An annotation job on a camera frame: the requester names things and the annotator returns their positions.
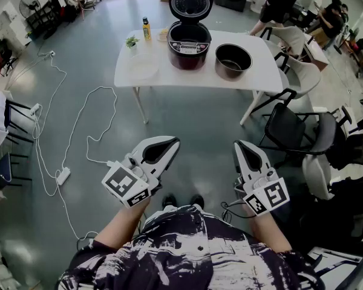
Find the small green potted plant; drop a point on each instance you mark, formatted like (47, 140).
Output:
(132, 41)

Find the small white power strip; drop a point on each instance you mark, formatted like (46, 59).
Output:
(34, 109)

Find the black shoe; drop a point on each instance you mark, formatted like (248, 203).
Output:
(169, 200)
(197, 200)

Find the person's right forearm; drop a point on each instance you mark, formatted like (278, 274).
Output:
(266, 231)

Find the white shell chair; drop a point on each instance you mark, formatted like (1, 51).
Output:
(305, 77)

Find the dark metal pot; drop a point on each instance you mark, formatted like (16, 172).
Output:
(233, 54)

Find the yellow oil bottle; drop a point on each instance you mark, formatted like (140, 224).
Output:
(146, 30)

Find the person's left forearm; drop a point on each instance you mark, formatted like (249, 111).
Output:
(121, 225)

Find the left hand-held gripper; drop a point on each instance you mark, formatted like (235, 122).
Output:
(121, 183)

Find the person's black white patterned shirt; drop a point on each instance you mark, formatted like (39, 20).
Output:
(184, 252)

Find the white folding table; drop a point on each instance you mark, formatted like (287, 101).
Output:
(199, 77)

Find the small snack cup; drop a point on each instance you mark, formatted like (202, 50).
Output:
(163, 35)

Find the wooden side table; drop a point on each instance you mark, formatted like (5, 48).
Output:
(317, 53)

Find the black metal shelf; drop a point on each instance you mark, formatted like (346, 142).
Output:
(42, 20)

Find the white office chair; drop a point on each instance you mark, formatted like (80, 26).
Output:
(317, 177)

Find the black folding chair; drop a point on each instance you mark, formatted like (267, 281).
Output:
(285, 125)

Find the beige shell chair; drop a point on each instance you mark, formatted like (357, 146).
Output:
(290, 38)

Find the large white power strip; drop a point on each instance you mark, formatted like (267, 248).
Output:
(63, 175)

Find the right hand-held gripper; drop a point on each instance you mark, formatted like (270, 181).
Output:
(266, 192)

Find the maroon rice cooker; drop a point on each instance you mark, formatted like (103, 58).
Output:
(187, 56)

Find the white socket block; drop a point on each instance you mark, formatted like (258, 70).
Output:
(51, 53)

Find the black office chair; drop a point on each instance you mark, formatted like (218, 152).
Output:
(335, 216)

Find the black pedestal fan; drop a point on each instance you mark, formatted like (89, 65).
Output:
(29, 7)

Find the blue seat chair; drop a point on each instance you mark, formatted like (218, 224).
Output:
(5, 168)

